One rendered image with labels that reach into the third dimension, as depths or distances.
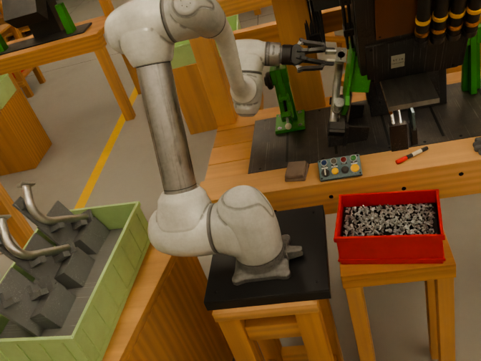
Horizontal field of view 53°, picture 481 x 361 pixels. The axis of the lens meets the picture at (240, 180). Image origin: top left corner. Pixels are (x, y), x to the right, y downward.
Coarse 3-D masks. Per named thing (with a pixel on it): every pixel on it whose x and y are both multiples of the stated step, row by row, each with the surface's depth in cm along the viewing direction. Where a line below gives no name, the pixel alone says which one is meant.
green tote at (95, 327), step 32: (128, 224) 176; (128, 256) 173; (96, 288) 152; (128, 288) 170; (0, 320) 165; (96, 320) 150; (0, 352) 149; (32, 352) 147; (64, 352) 144; (96, 352) 148
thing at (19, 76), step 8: (0, 0) 599; (0, 8) 603; (8, 24) 610; (0, 32) 588; (16, 32) 621; (16, 72) 607; (24, 72) 630; (40, 72) 656; (16, 80) 614; (24, 80) 617; (40, 80) 659; (24, 88) 619; (32, 96) 627
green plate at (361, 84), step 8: (352, 48) 170; (352, 56) 169; (352, 64) 171; (352, 72) 172; (344, 80) 184; (352, 80) 175; (360, 80) 175; (368, 80) 175; (344, 88) 183; (352, 88) 177; (360, 88) 177; (368, 88) 177
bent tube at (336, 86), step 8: (336, 48) 181; (344, 48) 180; (336, 56) 180; (344, 56) 180; (336, 64) 188; (336, 72) 191; (336, 80) 192; (336, 88) 192; (336, 96) 191; (336, 120) 190
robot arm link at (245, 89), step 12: (228, 24) 146; (216, 36) 140; (228, 36) 150; (228, 48) 155; (228, 60) 159; (228, 72) 164; (240, 72) 166; (252, 72) 181; (240, 84) 169; (252, 84) 178; (240, 96) 176; (252, 96) 178; (240, 108) 182; (252, 108) 182
